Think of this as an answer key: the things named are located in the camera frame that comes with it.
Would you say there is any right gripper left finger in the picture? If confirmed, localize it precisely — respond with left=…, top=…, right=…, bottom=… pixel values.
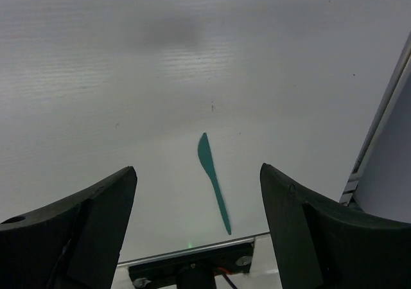
left=1, top=166, right=137, bottom=288

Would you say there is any teal plastic knife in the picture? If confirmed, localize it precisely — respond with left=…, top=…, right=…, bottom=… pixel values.
left=197, top=132, right=232, bottom=235

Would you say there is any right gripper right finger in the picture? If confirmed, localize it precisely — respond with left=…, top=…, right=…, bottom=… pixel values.
left=260, top=164, right=410, bottom=288

